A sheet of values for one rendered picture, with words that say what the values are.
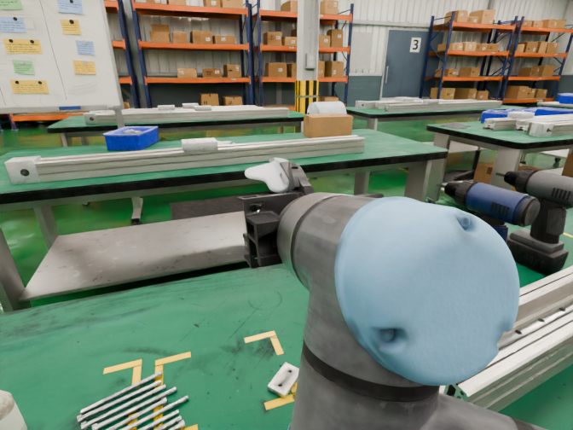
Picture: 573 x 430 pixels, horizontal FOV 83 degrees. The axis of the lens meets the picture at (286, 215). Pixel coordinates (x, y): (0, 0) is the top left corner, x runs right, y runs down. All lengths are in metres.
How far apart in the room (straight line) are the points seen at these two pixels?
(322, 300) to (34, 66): 2.89
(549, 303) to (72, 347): 0.83
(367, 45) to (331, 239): 12.26
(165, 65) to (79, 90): 7.69
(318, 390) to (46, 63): 2.89
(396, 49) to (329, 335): 12.83
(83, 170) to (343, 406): 1.59
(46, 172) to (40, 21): 1.48
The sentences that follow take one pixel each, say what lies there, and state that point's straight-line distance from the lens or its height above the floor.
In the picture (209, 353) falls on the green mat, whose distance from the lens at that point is 0.59.
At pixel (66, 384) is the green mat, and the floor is 0.78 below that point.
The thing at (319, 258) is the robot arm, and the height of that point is 1.11.
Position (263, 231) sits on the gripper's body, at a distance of 0.26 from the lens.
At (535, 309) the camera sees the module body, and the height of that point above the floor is 0.83.
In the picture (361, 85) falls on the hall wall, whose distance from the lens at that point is 12.32.
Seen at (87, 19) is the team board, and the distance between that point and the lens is 2.92.
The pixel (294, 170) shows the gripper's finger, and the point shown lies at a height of 1.10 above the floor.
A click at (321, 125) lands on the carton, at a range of 2.33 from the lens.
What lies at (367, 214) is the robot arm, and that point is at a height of 1.14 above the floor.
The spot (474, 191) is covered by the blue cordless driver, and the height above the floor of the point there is 0.99.
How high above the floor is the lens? 1.20
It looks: 24 degrees down
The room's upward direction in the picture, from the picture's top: straight up
